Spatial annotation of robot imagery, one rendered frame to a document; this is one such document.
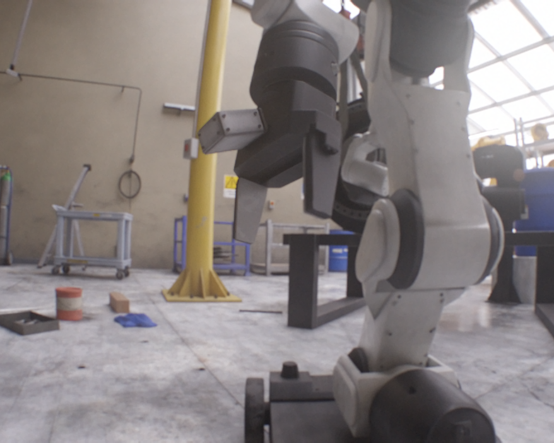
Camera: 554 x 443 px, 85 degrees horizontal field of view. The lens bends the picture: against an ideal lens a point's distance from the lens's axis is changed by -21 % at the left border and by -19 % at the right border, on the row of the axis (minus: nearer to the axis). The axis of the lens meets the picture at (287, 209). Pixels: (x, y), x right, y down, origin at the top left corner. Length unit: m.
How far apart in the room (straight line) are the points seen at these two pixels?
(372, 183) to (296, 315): 1.73
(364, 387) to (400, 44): 0.55
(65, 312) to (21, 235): 4.61
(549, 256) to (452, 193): 2.78
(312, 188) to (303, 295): 2.20
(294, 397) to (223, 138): 0.74
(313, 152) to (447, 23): 0.38
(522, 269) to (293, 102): 3.59
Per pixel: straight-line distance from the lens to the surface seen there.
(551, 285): 3.29
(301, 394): 0.95
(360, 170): 0.88
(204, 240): 3.58
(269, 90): 0.35
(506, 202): 2.58
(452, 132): 0.57
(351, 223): 1.33
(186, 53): 7.96
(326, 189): 0.27
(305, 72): 0.35
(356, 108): 1.34
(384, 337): 0.64
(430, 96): 0.59
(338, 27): 0.44
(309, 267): 2.41
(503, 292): 3.75
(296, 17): 0.41
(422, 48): 0.62
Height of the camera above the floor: 0.56
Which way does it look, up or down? 5 degrees up
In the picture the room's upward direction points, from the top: 1 degrees clockwise
